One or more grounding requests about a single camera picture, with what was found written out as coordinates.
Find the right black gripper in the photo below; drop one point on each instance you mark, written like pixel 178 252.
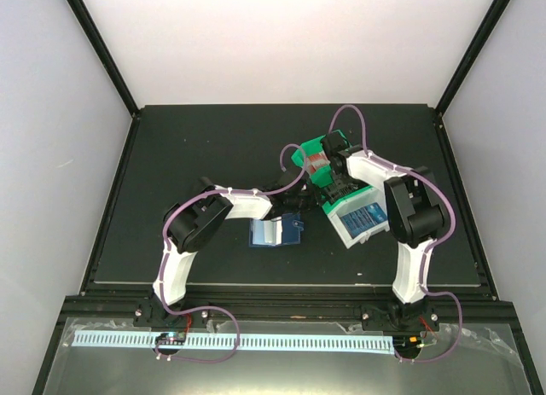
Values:
pixel 357 180

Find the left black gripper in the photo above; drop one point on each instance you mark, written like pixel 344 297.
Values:
pixel 316 203

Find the red white card stack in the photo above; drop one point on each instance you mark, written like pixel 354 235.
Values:
pixel 315 162

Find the green bin with black cards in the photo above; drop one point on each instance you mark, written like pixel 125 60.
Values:
pixel 324 179

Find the blue card holder wallet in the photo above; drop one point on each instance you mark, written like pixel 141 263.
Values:
pixel 278 232

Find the white bin with blue cards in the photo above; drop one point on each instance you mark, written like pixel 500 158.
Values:
pixel 368 197

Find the green bin with red cards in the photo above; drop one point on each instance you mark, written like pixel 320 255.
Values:
pixel 334 141

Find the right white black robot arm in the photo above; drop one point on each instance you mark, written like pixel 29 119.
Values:
pixel 419 216

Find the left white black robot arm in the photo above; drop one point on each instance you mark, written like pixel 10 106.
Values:
pixel 188 227

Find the black vip card stack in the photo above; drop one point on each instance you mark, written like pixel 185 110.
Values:
pixel 339 189

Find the blue vip card stack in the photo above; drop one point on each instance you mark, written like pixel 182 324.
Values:
pixel 363 219

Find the right small circuit board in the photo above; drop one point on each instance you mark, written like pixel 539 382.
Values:
pixel 413 341

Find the small circuit board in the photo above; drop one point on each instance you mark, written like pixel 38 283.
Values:
pixel 171 338
pixel 413 341

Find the left small circuit board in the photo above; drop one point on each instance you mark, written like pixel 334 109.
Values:
pixel 171 338

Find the right black frame post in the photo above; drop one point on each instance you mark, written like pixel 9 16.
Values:
pixel 485 29

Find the black frame post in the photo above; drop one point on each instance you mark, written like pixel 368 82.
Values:
pixel 485 29
pixel 91 31

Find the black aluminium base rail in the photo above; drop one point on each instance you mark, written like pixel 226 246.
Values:
pixel 372 312

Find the white slotted cable duct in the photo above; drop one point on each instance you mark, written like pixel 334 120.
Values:
pixel 243 342

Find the left black frame post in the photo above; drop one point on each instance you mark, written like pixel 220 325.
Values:
pixel 91 31

